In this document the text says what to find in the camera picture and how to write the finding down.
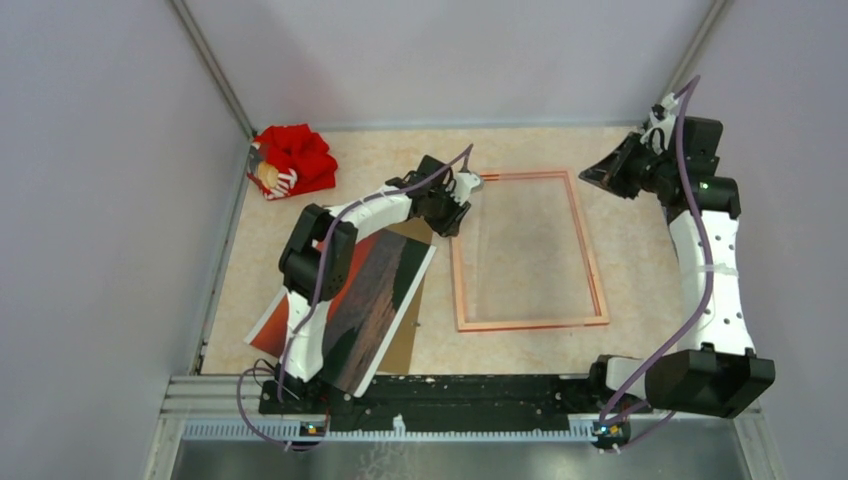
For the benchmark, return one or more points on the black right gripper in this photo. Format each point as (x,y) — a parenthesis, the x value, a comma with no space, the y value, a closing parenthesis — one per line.
(609,173)

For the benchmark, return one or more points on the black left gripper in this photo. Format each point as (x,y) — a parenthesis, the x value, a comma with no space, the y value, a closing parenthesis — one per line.
(448,225)

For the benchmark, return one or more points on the clear plastic frame sheet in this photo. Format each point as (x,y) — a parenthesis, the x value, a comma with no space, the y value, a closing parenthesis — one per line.
(523,252)

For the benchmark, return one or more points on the sunset landscape photo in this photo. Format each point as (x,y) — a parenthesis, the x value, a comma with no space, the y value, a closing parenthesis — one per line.
(364,305)

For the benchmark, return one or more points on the brown fibreboard backing board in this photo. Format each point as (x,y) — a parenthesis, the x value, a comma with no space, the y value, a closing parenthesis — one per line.
(411,298)

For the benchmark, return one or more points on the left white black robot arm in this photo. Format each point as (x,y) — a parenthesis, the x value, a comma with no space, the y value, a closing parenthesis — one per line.
(349,279)

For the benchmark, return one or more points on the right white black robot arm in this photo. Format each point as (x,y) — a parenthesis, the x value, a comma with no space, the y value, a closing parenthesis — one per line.
(710,365)

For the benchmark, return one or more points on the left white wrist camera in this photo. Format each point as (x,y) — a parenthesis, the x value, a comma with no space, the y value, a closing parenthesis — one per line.
(465,184)

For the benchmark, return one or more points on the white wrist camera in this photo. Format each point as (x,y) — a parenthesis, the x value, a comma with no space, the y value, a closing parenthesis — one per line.
(465,184)
(663,115)

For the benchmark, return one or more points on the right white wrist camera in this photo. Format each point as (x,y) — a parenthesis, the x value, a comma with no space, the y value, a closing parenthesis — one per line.
(663,115)

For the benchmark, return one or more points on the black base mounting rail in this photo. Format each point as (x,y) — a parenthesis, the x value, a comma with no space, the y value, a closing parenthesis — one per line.
(444,403)

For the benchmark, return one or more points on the white slotted cable duct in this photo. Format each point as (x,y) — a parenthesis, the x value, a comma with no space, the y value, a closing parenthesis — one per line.
(293,430)

